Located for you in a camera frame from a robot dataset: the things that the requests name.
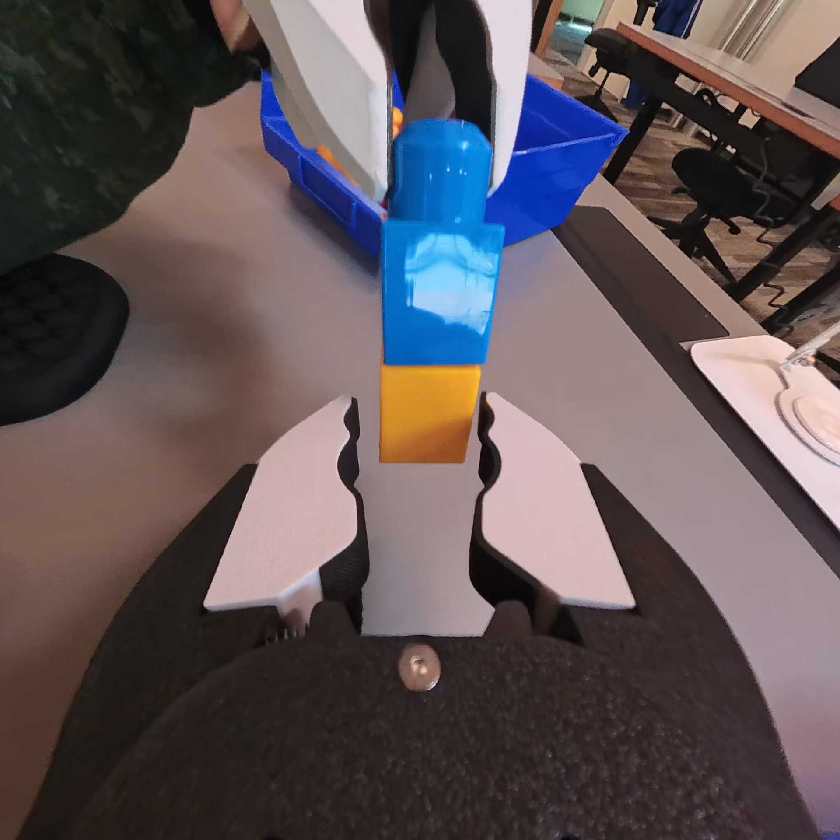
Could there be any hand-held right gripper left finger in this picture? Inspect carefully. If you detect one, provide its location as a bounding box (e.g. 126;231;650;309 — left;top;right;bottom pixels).
203;394;370;636

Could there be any pile of building bricks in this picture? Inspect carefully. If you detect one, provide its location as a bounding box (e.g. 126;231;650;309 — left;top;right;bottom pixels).
315;105;404;217

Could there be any black chair armrest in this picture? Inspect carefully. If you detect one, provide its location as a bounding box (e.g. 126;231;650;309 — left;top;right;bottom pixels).
0;255;130;426

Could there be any white desk stand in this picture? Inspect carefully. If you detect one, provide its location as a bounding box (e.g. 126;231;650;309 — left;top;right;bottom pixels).
690;322;840;513

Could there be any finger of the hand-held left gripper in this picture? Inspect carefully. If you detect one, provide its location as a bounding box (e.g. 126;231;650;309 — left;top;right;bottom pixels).
433;0;534;198
243;0;429;201

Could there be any blue mega block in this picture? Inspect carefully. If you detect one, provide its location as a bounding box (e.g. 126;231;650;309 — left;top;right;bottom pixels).
381;119;506;366

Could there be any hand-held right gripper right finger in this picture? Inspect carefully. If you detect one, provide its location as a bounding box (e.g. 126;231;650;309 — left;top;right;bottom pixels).
467;390;636;632

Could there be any black office chair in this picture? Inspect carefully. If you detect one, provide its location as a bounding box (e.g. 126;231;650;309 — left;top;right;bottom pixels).
584;0;657;119
646;147;769;283

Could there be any orange mega block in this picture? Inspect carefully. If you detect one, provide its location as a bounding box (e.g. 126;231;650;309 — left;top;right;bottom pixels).
378;363;482;466

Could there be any black coiled cable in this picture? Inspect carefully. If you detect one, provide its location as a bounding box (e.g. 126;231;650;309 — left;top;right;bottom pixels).
751;131;787;319

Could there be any blue jacket with white stripes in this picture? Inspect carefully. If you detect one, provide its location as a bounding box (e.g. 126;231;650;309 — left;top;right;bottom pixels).
655;0;704;42

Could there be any person's left hand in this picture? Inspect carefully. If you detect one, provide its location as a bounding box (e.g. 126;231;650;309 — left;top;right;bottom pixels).
210;0;261;53

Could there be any blue plastic bin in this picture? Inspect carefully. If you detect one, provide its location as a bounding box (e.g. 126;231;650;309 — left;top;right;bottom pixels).
260;69;630;259

